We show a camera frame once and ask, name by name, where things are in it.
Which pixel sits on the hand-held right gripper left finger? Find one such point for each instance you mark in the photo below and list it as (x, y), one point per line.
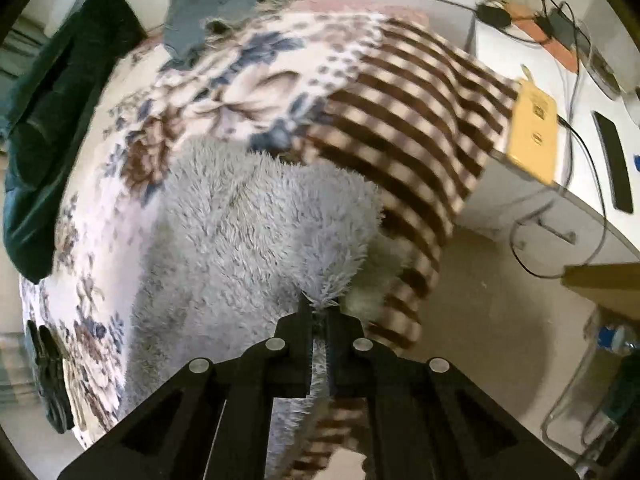
(302, 345)

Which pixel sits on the yellow flat box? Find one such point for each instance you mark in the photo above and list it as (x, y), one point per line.
(532, 130)

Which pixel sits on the small blue-grey cloth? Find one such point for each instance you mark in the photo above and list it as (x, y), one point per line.
(200, 10)

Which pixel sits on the brown cardboard sheet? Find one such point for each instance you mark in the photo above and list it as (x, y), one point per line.
(605, 285)

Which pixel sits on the grey fluffy towel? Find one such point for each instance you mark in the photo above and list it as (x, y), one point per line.
(240, 240)

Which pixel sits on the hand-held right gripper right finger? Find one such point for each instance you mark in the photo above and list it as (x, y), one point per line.
(341, 352)

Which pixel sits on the floral checked-border bed blanket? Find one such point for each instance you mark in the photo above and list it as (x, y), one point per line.
(240, 90)

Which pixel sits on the small black power adapter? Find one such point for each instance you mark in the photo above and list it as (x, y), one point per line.
(494, 15)

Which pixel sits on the blue-label water bottle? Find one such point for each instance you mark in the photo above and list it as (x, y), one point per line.
(612, 337)

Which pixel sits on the dark green plush blanket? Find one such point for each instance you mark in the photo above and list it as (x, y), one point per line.
(50, 110)

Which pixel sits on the black phone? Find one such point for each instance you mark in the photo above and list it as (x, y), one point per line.
(614, 160)

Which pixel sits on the white desk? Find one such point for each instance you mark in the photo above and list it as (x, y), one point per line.
(492, 195)

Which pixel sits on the large black power adapter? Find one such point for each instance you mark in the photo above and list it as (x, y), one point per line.
(560, 25)

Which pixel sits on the orange notebook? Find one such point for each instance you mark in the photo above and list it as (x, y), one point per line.
(555, 45)

